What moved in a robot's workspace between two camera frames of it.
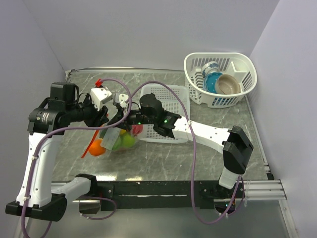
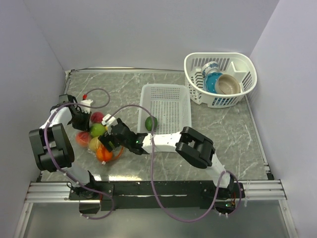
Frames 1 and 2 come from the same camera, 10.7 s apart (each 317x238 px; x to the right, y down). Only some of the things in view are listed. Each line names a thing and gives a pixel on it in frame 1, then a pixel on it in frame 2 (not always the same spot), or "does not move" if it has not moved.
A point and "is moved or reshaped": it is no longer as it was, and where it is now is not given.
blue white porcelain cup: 210,67 does not move
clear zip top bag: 111,139 is moved or reshaped
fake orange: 96,149 → 103,154
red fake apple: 136,129 is moved or reshaped
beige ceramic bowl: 227,84 does not move
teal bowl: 209,81 does not move
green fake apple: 128,140 is moved or reshaped
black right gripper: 118,119 → 105,140
